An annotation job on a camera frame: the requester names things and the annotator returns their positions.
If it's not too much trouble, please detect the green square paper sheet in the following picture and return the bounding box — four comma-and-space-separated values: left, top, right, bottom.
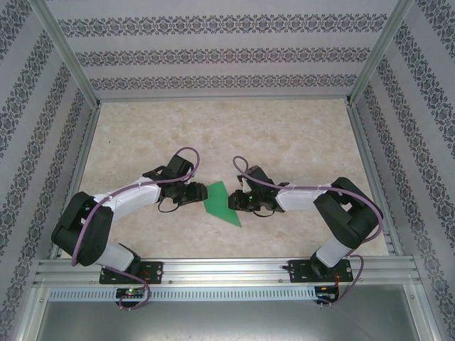
203, 180, 242, 228

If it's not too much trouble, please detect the grey metal sheet panel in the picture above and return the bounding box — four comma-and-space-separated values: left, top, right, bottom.
35, 301, 420, 341

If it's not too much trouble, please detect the right small circuit board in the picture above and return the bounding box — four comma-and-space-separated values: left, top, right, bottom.
316, 286, 338, 301

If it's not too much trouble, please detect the aluminium mounting rail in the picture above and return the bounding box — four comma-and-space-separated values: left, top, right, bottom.
33, 258, 422, 287

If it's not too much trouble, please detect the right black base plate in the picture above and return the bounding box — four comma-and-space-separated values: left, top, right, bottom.
288, 259, 355, 284

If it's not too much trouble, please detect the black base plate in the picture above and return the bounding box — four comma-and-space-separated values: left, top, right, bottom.
99, 261, 164, 285
288, 259, 355, 284

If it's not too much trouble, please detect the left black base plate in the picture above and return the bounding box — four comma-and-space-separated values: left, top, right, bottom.
99, 261, 164, 285

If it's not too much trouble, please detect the slotted grey cable duct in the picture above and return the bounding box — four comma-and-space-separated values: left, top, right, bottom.
48, 286, 317, 302

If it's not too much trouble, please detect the aluminium table side rail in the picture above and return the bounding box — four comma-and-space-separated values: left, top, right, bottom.
345, 104, 405, 256
48, 104, 104, 259

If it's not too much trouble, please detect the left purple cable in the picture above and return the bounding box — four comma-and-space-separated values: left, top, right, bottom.
71, 146, 201, 312

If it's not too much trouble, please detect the purple cable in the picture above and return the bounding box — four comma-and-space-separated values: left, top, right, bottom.
232, 155, 385, 309
71, 146, 201, 312

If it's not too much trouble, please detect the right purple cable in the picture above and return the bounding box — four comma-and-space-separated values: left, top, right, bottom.
232, 155, 385, 309

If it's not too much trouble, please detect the aluminium frame post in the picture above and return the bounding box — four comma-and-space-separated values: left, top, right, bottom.
28, 0, 102, 107
346, 0, 416, 107

